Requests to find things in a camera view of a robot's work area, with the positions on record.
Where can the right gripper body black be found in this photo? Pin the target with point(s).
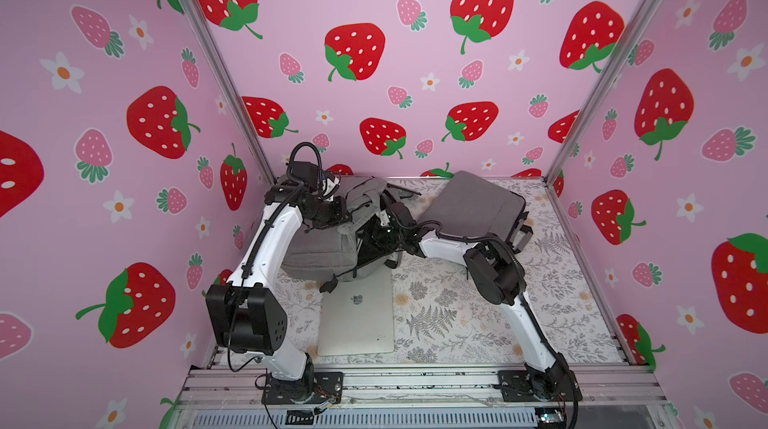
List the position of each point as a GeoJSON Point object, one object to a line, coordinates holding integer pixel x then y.
{"type": "Point", "coordinates": [390, 213]}

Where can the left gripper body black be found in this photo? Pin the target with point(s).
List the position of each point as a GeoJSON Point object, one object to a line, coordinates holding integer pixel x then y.
{"type": "Point", "coordinates": [326, 214]}

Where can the large grey backpack bag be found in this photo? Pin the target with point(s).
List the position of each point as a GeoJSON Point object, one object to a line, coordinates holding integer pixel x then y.
{"type": "Point", "coordinates": [337, 254]}

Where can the grey laptop sleeve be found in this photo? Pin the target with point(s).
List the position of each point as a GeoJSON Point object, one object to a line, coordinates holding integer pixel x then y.
{"type": "Point", "coordinates": [472, 206]}

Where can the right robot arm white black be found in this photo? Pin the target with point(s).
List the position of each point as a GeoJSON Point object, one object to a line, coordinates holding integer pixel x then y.
{"type": "Point", "coordinates": [499, 278]}

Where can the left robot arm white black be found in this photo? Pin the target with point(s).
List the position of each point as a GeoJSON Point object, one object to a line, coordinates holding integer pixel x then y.
{"type": "Point", "coordinates": [245, 314]}

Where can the silver apple laptop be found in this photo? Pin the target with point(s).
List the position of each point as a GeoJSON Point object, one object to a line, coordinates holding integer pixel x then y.
{"type": "Point", "coordinates": [357, 317]}

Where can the floral table mat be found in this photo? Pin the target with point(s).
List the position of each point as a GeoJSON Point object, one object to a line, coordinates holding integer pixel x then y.
{"type": "Point", "coordinates": [440, 318]}

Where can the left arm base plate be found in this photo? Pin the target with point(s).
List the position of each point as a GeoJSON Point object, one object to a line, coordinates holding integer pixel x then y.
{"type": "Point", "coordinates": [300, 390]}

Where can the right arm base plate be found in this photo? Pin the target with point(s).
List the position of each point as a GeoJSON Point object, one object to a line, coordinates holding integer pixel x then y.
{"type": "Point", "coordinates": [536, 386]}

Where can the aluminium front rail frame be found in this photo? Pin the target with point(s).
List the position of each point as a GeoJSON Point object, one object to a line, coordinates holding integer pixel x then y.
{"type": "Point", "coordinates": [432, 396]}

